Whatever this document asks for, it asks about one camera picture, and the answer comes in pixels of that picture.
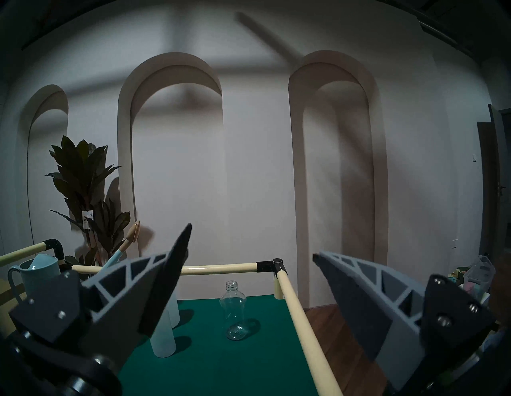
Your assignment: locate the tall dark leafy plant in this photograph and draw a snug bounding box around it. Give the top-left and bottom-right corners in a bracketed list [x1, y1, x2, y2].
[46, 136, 131, 268]

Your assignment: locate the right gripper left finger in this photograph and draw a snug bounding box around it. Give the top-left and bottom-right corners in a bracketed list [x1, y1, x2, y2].
[10, 224, 192, 372]

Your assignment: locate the light wooden table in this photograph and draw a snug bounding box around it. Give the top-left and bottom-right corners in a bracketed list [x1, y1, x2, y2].
[0, 279, 24, 336]

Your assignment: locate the clear empty bottle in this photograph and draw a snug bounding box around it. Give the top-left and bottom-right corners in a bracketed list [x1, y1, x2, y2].
[220, 280, 247, 341]

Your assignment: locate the green three-tier shelf cart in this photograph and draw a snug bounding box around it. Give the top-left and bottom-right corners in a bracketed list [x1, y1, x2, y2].
[0, 239, 344, 396]

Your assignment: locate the light blue watering can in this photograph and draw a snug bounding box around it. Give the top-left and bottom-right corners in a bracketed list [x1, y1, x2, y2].
[8, 221, 141, 304]

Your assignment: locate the white plastic bottle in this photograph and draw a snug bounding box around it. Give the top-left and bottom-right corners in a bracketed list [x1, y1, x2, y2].
[168, 291, 181, 328]

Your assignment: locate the dark door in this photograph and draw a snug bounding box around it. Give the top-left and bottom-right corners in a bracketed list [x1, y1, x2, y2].
[477, 104, 511, 260]

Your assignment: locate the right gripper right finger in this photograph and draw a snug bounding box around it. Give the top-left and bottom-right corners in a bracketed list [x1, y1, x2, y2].
[313, 251, 497, 392]

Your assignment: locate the white pump bottle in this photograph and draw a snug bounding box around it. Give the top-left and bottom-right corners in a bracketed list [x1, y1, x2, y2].
[150, 291, 177, 358]

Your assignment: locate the clear plastic storage box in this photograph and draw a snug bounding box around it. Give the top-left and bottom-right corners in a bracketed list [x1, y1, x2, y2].
[463, 255, 496, 296]

